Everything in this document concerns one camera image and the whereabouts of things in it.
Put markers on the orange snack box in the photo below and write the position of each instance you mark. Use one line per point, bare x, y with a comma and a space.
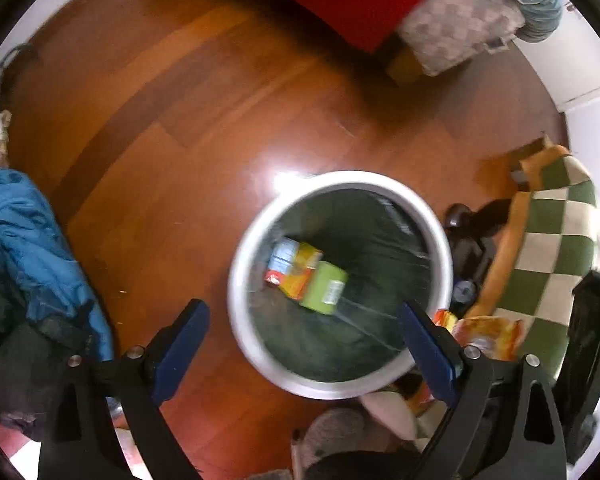
294, 270

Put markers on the black device on floor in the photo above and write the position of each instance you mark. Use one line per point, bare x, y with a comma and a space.
472, 240

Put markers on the grey slipper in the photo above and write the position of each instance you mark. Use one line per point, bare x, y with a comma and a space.
330, 435

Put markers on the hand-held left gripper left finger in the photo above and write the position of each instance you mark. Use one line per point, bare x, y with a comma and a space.
180, 347

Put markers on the orange snack bag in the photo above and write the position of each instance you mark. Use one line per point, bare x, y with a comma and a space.
485, 332

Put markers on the green checkered mat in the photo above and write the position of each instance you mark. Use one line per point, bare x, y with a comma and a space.
550, 255

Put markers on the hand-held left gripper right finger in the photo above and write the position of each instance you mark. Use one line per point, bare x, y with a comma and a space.
427, 347

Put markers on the checkered grey blanket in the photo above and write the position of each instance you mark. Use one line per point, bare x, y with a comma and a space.
455, 20

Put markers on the black clothing pile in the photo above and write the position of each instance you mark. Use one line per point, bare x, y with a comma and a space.
25, 370

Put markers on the white round trash bin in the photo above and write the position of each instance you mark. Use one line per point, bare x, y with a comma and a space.
340, 285

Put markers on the green carton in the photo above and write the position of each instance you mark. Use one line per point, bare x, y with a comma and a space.
324, 290

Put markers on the blue jacket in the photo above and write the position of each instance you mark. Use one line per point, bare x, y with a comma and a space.
35, 255

